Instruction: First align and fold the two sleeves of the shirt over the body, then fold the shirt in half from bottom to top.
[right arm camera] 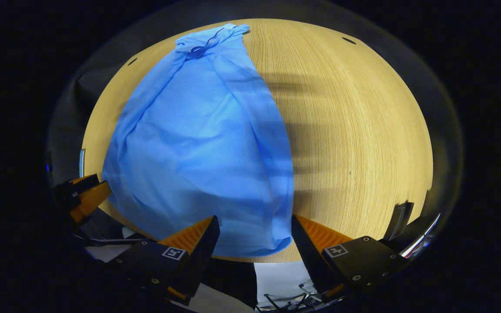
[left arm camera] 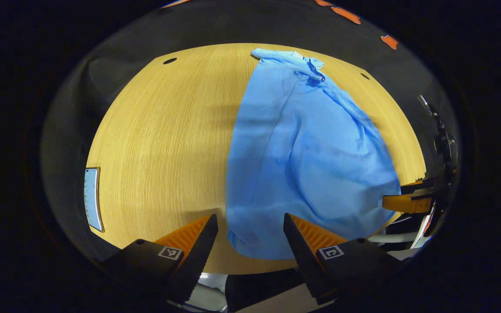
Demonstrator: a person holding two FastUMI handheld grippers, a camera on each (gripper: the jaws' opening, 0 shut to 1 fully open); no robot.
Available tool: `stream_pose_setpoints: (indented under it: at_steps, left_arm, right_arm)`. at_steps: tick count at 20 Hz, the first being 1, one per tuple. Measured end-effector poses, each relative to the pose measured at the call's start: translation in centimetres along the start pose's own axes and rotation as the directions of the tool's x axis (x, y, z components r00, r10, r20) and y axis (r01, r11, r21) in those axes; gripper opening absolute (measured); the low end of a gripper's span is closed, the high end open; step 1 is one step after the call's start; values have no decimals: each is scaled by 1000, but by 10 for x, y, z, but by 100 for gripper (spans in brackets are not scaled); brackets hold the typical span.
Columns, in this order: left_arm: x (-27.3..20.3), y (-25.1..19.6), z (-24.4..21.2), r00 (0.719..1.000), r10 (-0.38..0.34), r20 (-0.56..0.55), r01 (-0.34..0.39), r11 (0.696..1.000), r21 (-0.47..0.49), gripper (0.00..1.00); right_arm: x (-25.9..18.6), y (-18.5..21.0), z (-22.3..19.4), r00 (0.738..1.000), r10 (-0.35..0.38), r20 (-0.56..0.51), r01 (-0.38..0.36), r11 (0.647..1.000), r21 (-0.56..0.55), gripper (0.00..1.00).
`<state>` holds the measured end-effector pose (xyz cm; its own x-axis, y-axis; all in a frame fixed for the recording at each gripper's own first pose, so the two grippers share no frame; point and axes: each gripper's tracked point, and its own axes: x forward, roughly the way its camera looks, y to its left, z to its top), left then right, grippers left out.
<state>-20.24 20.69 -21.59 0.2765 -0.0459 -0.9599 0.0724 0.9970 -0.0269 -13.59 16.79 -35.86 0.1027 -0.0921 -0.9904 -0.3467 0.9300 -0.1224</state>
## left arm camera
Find tablet with lit screen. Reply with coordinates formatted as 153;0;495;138
83;167;104;233

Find dark cloth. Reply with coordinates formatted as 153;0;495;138
225;268;308;313

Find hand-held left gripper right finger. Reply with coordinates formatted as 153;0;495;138
283;213;401;305

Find light blue T-shirt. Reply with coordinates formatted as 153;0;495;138
226;48;402;260

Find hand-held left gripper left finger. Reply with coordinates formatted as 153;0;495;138
100;213;219;305

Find white tube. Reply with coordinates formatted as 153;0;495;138
366;232;423;244

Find black backdrop cloth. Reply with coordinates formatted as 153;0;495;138
40;0;460;261

